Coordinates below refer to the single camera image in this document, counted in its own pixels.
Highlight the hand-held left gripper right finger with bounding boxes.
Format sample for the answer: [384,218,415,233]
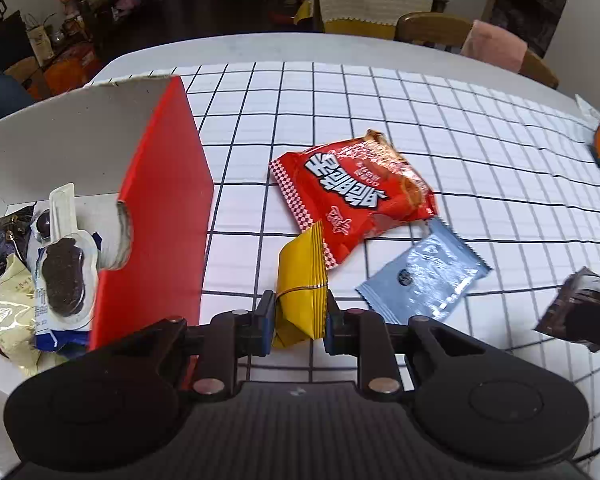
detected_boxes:
[323,290,486,397]

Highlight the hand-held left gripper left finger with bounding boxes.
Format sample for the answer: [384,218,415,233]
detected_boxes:
[147,290,276,403]

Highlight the dark brown snack packet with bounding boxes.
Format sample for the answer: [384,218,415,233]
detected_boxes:
[532,266,600,354]

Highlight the yellow snack packet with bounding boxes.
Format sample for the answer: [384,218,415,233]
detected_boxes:
[271,220,331,350]

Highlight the red white cardboard box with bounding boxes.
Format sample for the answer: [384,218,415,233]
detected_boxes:
[0,74,215,480]

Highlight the white cookie ice cream packet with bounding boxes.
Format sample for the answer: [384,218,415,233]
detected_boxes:
[32,183,102,334]

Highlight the cream gold snack packet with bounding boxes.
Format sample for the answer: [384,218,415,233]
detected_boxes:
[0,252,57,379]

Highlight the dark candy wrapper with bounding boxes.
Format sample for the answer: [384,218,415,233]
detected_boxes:
[0,204,37,282]

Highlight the grey blue snack packet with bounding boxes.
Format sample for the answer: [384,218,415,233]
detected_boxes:
[355,217,492,324]

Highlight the red checkered snack packet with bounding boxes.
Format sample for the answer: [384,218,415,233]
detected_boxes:
[269,129,439,269]

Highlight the white crumpled paper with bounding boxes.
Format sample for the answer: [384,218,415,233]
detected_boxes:
[574,93,600,122]

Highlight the white checked tablecloth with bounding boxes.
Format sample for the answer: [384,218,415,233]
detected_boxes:
[87,33,600,466]

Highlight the pink cloth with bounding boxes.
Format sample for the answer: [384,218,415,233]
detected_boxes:
[461,20,529,74]

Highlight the orange gift box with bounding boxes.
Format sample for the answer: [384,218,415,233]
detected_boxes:
[45,42,102,94]

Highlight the armchair with cream cover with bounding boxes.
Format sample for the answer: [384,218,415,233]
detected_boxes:
[295,0,434,39]

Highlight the chair with dark jacket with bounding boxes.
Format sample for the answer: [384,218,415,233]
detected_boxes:
[0,71,34,129]

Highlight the dark television stand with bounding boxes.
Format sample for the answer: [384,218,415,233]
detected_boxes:
[80,0,157,37]

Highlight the white paper bag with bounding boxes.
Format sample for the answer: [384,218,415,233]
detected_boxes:
[26,15,56,67]

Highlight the black cabinet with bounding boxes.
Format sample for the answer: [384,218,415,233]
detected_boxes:
[0,10,29,77]

